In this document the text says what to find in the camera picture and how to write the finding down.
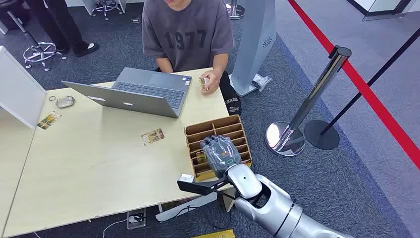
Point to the yellow box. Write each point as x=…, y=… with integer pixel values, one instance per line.
x=216, y=235

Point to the grey kiosk tower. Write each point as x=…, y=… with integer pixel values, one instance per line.
x=256, y=42

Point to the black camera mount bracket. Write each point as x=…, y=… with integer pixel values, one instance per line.
x=197, y=187

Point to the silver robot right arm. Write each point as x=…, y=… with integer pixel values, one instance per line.
x=279, y=210

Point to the white table foot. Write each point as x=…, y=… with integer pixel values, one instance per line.
x=183, y=210

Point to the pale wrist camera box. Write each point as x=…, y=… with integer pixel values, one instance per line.
x=186, y=178

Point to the standing person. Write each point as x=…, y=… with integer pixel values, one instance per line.
x=59, y=26

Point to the person's right forearm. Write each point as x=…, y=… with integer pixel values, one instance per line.
x=164, y=65

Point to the grey laptop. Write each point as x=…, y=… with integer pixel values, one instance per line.
x=151, y=90

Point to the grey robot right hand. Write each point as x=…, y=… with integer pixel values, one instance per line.
x=220, y=154

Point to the person's left forearm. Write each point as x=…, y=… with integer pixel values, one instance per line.
x=220, y=62

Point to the black stanchion post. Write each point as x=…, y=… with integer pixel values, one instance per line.
x=321, y=135

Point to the clear plastic bag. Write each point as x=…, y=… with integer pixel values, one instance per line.
x=262, y=81

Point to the chrome stool base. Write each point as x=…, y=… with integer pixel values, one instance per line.
x=105, y=7
x=235, y=11
x=40, y=52

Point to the chrome stanchion post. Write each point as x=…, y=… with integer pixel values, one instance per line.
x=285, y=138

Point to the white desk partition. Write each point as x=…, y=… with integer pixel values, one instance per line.
x=19, y=88

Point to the seated person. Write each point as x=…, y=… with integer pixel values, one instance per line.
x=187, y=39

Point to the floor power socket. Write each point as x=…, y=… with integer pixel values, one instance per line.
x=136, y=218

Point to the cardboard slotted organizer box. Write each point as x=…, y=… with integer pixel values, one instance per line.
x=226, y=126

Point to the glass display platform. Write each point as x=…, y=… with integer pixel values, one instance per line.
x=384, y=6

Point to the person's left hand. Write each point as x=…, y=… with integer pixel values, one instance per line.
x=211, y=82

